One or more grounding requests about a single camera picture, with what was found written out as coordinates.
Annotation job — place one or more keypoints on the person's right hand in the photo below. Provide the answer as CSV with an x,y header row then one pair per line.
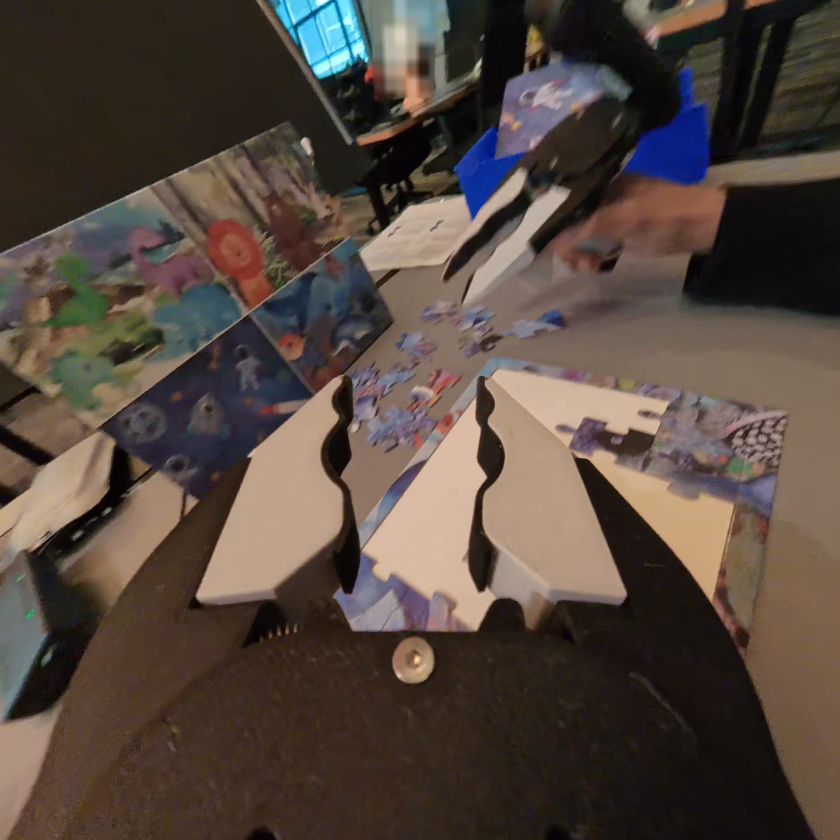
x,y
669,216

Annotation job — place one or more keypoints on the black electronic device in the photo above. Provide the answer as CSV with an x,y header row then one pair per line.
x,y
46,663

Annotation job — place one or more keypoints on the window with blue light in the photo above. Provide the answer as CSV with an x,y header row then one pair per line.
x,y
321,33

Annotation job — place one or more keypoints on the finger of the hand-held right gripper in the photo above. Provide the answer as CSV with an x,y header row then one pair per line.
x,y
525,236
502,200

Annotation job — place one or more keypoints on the assembled coral reef puzzle pieces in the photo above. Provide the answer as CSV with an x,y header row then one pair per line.
x,y
695,446

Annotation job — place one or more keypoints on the ocean jigsaw puzzle tray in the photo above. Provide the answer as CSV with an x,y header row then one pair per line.
x,y
656,505

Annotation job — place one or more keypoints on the black office chair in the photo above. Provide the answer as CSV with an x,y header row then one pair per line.
x,y
394,164

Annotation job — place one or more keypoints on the person's right forearm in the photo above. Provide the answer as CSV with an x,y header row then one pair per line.
x,y
774,249

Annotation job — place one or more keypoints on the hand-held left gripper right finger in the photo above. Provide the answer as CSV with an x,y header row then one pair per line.
x,y
558,525

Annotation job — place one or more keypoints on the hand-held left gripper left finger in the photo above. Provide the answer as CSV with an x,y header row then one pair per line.
x,y
275,512

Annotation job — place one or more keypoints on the illustrated puzzle box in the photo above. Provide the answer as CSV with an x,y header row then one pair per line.
x,y
197,262

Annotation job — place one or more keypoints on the space illustrated puzzle board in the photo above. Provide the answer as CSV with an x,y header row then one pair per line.
x,y
538,111

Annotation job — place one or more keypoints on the white paper sheet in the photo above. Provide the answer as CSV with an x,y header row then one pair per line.
x,y
420,236

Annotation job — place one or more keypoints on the black sea urchin puzzle piece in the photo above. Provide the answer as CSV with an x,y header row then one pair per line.
x,y
623,439

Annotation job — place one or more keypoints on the black frame background table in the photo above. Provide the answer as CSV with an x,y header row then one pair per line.
x,y
735,98

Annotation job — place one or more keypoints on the blue plastic bin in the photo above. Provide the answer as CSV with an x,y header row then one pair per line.
x,y
479,177

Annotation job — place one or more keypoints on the assembled crab whale puzzle pieces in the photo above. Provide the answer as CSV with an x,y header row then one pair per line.
x,y
380,604

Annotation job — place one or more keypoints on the dark grey partition panel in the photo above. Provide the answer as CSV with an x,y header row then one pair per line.
x,y
131,98

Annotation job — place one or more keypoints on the scattered loose puzzle pieces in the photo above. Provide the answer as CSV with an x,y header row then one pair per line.
x,y
400,420

